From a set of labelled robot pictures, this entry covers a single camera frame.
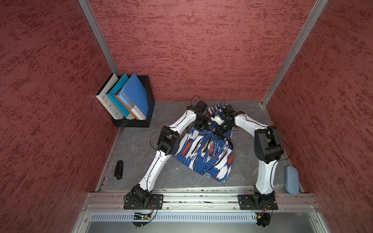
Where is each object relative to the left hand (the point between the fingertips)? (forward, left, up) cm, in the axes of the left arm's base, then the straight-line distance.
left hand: (209, 128), depth 99 cm
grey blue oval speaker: (-33, -45, -4) cm, 56 cm away
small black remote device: (-30, +54, -1) cm, 62 cm away
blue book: (+17, +54, +16) cm, 59 cm away
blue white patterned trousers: (-20, +5, +3) cm, 21 cm away
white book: (+7, +67, +24) cm, 72 cm away
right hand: (-3, -6, -1) cm, 6 cm away
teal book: (+10, +61, +25) cm, 67 cm away
